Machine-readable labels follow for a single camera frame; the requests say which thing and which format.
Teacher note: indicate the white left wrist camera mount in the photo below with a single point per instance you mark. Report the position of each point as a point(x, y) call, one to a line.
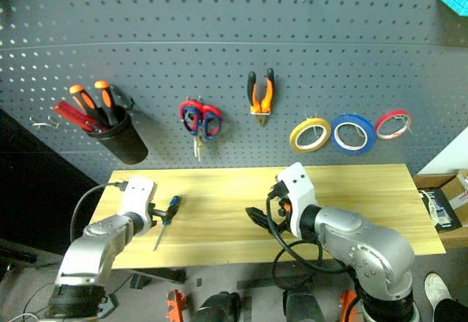
point(137, 197)

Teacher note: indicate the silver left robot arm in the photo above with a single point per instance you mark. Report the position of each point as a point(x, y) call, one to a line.
point(95, 245)

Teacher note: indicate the black plastic tool cup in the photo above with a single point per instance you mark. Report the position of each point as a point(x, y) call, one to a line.
point(124, 142)

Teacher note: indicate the black trouser leg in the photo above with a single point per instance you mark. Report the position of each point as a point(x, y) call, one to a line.
point(453, 311)

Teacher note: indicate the red tape roll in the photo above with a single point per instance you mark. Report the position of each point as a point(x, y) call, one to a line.
point(382, 120)

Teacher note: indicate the dark rounded shape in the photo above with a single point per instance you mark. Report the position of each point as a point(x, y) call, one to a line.
point(216, 308)
point(303, 305)

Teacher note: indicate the black printed booklet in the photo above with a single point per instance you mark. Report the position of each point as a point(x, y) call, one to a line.
point(440, 210)

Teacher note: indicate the white shoe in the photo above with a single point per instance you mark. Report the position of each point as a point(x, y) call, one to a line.
point(437, 289)

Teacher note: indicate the black pegboard cup bracket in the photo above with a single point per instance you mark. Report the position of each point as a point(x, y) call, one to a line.
point(120, 99)

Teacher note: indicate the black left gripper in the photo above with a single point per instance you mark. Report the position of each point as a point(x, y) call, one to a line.
point(151, 215)

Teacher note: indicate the black table frame bar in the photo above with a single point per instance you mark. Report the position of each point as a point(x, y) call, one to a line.
point(161, 276)

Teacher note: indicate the black cabinet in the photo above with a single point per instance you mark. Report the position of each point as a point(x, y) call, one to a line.
point(33, 190)

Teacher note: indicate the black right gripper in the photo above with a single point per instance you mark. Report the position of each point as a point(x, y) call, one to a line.
point(284, 210)

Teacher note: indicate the grey metal pegboard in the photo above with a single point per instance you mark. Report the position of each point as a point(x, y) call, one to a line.
point(219, 25)

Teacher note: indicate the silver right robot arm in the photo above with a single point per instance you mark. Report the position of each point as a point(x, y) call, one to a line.
point(362, 245)

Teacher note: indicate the brown cardboard box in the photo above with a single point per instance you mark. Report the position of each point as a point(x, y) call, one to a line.
point(457, 186)

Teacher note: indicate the orange black clamp part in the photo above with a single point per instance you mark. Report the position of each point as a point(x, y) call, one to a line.
point(177, 305)
point(348, 305)

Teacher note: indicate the blue tape roll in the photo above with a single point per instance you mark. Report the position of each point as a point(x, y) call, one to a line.
point(338, 139)

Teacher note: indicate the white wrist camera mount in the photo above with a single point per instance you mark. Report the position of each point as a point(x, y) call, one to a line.
point(137, 197)
point(298, 190)

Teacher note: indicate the yellow tape roll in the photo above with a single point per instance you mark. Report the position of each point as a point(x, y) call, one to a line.
point(298, 135)

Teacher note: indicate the silver metal plier holder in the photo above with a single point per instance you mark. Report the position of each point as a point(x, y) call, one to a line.
point(261, 112)

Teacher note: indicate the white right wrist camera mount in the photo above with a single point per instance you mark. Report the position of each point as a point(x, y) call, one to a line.
point(298, 190)

